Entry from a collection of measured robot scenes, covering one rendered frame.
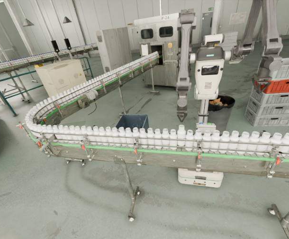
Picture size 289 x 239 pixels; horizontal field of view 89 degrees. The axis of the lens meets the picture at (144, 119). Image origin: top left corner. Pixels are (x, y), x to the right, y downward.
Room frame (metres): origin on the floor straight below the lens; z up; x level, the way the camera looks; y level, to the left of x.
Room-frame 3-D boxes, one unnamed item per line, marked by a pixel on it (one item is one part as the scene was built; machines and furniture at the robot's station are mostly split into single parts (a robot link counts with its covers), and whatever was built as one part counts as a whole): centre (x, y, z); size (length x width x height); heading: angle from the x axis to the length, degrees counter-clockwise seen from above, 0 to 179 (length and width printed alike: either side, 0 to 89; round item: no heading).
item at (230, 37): (9.38, -5.21, 0.50); 1.24 x 1.03 x 1.00; 77
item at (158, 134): (0.87, -0.08, 1.08); 0.06 x 0.06 x 0.17
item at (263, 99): (2.24, -2.35, 0.55); 0.61 x 0.41 x 0.22; 81
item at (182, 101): (0.81, -0.25, 1.46); 0.12 x 0.09 x 0.12; 163
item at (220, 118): (2.17, -1.31, 0.32); 0.45 x 0.45 x 0.64
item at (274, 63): (0.80, -0.74, 1.60); 0.12 x 0.09 x 0.12; 164
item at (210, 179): (1.37, -0.66, 0.24); 0.68 x 0.53 x 0.41; 164
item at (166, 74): (5.28, -1.07, 1.00); 1.60 x 1.30 x 2.00; 146
